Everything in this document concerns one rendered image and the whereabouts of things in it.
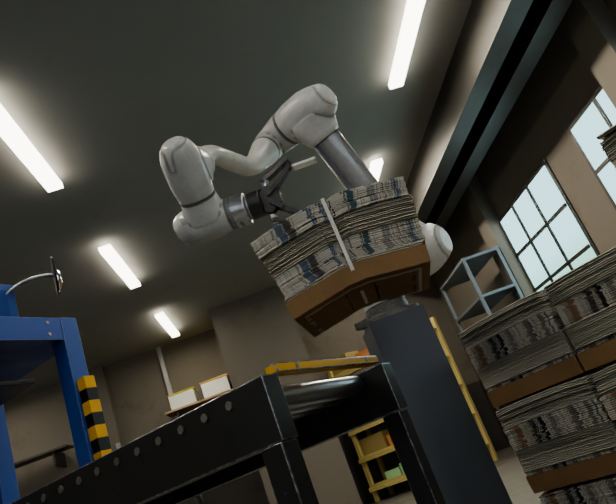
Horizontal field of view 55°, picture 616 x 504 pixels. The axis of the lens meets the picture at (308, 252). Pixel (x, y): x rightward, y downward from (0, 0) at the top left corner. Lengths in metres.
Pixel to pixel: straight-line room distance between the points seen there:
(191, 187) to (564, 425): 1.10
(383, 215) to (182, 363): 8.93
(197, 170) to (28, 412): 9.42
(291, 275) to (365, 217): 0.22
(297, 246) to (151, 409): 8.88
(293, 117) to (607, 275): 1.05
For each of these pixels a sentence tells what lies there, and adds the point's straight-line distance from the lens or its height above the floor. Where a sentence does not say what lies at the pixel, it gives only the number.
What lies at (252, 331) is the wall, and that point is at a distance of 9.01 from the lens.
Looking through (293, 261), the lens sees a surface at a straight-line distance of 1.41.
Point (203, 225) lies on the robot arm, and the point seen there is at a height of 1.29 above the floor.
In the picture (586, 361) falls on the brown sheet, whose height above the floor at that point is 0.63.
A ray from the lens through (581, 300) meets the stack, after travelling 1.57.
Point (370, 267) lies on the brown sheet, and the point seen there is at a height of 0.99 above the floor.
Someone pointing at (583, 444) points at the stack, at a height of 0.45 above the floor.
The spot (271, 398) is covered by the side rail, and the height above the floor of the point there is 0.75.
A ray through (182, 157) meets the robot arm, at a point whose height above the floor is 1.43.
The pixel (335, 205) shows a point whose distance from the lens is 1.44.
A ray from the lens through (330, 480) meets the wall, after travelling 8.74.
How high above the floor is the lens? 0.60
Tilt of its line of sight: 20 degrees up
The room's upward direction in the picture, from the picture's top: 21 degrees counter-clockwise
